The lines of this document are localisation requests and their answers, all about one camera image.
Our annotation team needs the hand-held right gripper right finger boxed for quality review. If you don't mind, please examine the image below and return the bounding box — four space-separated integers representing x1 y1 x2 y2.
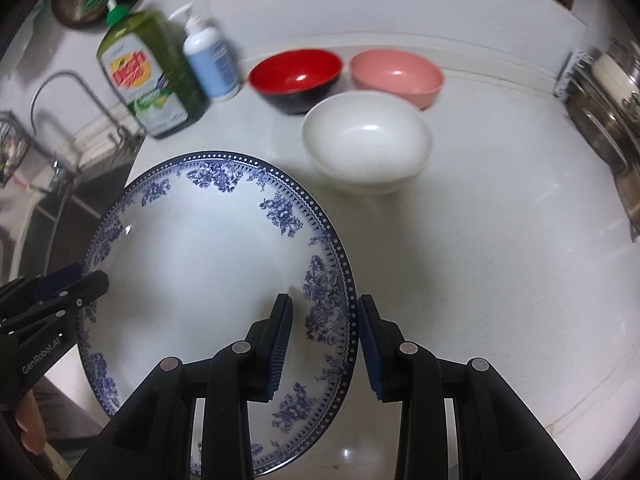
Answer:
357 294 576 480

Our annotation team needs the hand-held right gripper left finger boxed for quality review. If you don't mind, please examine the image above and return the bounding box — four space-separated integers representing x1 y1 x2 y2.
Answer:
67 294 294 480

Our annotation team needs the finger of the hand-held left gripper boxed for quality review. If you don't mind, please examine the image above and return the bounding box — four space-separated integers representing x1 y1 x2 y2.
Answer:
0 264 83 313
0 270 110 336

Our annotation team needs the blue floral plate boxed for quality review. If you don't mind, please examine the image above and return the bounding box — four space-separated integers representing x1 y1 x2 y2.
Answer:
76 150 358 478

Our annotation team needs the white bowl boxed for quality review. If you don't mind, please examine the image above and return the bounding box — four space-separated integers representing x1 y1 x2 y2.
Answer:
301 91 432 196

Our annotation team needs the red and black bowl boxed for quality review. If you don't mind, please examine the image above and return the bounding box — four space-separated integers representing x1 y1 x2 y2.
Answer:
248 49 344 114

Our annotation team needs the pink bowl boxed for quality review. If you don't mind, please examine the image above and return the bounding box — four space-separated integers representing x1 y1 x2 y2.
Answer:
349 50 445 110

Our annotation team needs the person's left hand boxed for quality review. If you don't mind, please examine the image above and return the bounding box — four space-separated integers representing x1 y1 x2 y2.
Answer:
15 390 47 453

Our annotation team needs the steel sink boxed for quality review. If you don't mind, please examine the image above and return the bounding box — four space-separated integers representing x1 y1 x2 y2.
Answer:
0 135 141 271

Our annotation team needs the thin gooseneck faucet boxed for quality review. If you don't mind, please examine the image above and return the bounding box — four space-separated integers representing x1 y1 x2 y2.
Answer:
29 71 146 141

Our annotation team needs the green dish soap bottle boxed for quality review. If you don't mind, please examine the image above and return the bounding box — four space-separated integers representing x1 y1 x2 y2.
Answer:
96 0 210 140

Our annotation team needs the white pump bottle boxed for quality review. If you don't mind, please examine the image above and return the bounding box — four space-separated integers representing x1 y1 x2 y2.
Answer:
167 2 241 102

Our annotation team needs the steel pan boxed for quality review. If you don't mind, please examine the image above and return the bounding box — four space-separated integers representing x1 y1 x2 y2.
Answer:
565 85 636 171

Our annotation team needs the metal pot rack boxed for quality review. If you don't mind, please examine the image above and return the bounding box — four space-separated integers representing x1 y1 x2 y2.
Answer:
555 50 640 241

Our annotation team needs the white pot with glass lid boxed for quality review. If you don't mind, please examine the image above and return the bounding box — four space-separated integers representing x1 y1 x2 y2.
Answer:
592 40 640 126

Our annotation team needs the wire basket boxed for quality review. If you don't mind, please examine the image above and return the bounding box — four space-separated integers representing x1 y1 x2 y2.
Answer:
0 112 36 188

